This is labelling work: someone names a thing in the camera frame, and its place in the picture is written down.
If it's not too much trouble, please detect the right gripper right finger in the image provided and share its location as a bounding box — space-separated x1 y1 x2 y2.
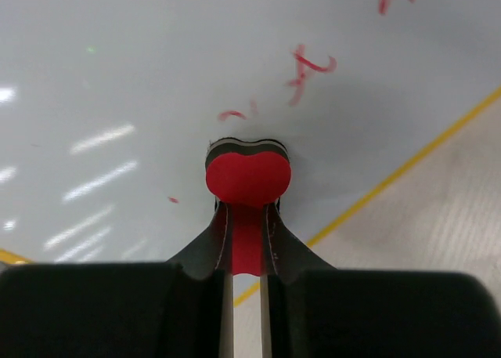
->
261 204 500 357

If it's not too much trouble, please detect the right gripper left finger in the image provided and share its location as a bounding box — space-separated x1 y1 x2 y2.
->
1 204 234 357

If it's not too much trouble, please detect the yellow framed whiteboard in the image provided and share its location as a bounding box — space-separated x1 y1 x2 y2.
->
0 0 501 308

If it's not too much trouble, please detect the red bone-shaped eraser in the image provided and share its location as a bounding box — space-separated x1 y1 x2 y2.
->
205 137 292 277

